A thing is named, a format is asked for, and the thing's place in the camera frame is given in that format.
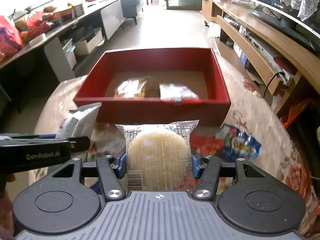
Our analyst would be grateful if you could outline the red Trolli candy bag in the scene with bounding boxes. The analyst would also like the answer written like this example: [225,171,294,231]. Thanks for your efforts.
[190,135,224,156]

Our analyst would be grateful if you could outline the clear round cake packet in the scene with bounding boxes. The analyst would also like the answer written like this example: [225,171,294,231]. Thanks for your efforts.
[116,120,199,191]

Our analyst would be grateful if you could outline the silver white snack pouch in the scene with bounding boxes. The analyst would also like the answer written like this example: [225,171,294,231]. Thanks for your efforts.
[55,102,102,139]

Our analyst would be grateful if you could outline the red white snack packet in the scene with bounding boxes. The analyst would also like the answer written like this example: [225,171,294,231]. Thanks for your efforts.
[159,83,200,103]

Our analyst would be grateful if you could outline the silver duck snack packet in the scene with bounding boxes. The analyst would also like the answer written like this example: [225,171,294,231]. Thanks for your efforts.
[87,129,125,162]

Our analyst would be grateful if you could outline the blue cookie snack bag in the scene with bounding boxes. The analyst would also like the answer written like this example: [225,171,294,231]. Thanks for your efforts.
[215,124,261,162]

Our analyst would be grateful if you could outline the red cardboard box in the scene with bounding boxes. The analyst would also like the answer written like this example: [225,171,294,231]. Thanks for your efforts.
[74,48,231,126]

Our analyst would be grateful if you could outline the long grey side table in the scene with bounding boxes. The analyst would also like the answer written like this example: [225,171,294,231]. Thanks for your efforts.
[1,0,124,82]

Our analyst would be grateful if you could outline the red plastic bag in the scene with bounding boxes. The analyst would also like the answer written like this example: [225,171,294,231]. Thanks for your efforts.
[0,15,23,56]

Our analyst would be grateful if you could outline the white storage bin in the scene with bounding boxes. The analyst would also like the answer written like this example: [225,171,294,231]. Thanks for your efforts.
[61,38,76,69]

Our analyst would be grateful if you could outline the blue white carton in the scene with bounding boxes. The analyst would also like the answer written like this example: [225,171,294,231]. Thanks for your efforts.
[233,43,250,69]

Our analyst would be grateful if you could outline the white cardboard box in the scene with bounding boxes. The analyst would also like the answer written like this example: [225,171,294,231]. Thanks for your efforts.
[74,28,105,56]

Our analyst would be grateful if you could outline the wooden TV stand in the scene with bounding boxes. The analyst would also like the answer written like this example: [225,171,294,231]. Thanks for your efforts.
[201,0,319,116]

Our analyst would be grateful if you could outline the grey sofa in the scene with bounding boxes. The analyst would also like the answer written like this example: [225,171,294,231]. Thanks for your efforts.
[120,0,143,25]

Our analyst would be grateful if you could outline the black television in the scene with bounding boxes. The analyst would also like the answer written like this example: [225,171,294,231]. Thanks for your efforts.
[250,0,319,56]

